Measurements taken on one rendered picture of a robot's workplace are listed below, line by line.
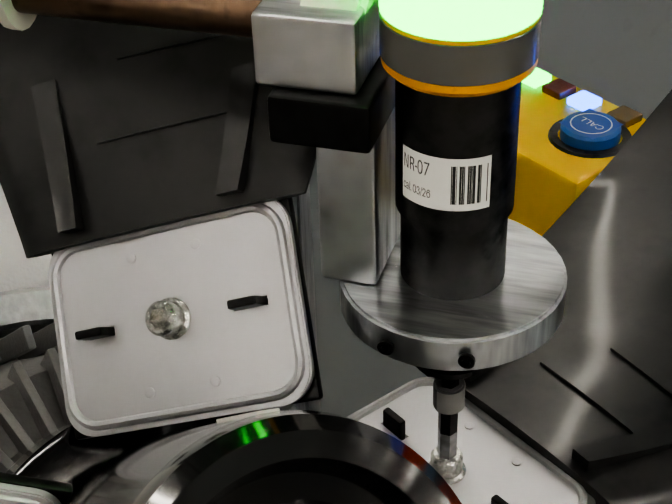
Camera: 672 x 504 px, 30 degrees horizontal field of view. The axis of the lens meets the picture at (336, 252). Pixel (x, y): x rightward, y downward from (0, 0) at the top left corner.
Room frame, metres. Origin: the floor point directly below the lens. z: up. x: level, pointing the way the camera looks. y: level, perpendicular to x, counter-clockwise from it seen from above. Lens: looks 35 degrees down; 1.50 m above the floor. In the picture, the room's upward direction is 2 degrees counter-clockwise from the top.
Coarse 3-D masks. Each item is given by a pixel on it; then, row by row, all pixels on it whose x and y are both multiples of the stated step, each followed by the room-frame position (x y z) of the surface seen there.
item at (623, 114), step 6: (618, 108) 0.76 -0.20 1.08; (624, 108) 0.75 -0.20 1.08; (630, 108) 0.75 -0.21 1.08; (612, 114) 0.75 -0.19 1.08; (618, 114) 0.75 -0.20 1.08; (624, 114) 0.75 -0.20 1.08; (630, 114) 0.75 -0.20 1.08; (636, 114) 0.75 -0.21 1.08; (642, 114) 0.75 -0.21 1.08; (618, 120) 0.74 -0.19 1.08; (624, 120) 0.74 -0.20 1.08; (630, 120) 0.74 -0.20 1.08; (636, 120) 0.74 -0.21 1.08; (624, 126) 0.74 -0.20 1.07
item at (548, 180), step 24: (528, 96) 0.79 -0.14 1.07; (528, 120) 0.75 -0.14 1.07; (552, 120) 0.75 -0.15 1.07; (528, 144) 0.72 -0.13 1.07; (552, 144) 0.72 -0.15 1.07; (624, 144) 0.71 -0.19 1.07; (528, 168) 0.70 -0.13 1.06; (552, 168) 0.69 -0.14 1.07; (576, 168) 0.69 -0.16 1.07; (600, 168) 0.69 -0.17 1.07; (528, 192) 0.70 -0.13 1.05; (552, 192) 0.69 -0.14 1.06; (576, 192) 0.67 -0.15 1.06; (528, 216) 0.70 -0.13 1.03; (552, 216) 0.68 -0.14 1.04
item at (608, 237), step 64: (640, 128) 0.50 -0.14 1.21; (640, 192) 0.46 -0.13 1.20; (576, 256) 0.42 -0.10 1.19; (640, 256) 0.42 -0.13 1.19; (576, 320) 0.38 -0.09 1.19; (640, 320) 0.38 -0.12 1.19; (512, 384) 0.35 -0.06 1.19; (576, 384) 0.35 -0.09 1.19; (640, 384) 0.35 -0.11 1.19; (576, 448) 0.31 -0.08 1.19; (640, 448) 0.31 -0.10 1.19
